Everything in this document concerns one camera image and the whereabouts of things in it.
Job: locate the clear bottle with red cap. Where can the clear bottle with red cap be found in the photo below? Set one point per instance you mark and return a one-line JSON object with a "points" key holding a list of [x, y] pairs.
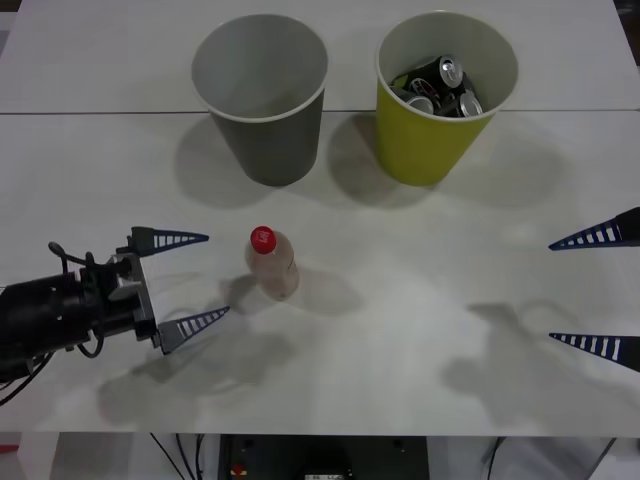
{"points": [[274, 267]]}

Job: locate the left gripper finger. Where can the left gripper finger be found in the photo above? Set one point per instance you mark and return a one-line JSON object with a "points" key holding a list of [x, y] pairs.
{"points": [[187, 327], [165, 240]]}

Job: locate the drink can with red-white print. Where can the drink can with red-white print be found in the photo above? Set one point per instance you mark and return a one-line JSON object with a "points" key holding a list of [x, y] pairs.
{"points": [[421, 98]]}

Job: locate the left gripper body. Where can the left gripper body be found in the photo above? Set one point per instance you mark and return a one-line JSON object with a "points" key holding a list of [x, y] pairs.
{"points": [[142, 310]]}

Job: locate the grey plastic waste bin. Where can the grey plastic waste bin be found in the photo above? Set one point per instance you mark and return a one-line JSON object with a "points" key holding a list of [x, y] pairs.
{"points": [[280, 150]]}

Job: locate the black robot torso base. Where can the black robot torso base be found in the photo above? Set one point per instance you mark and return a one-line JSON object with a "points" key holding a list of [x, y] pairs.
{"points": [[325, 457]]}

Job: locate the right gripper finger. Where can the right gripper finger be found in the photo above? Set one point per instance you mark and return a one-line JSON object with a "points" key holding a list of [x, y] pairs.
{"points": [[600, 346], [600, 234]]}

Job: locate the yellow-green plastic waste bin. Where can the yellow-green plastic waste bin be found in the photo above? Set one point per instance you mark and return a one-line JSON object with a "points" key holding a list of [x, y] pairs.
{"points": [[425, 145]]}

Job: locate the black drink can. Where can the black drink can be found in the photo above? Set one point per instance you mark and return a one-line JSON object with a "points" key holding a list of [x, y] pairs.
{"points": [[470, 103], [431, 72]]}

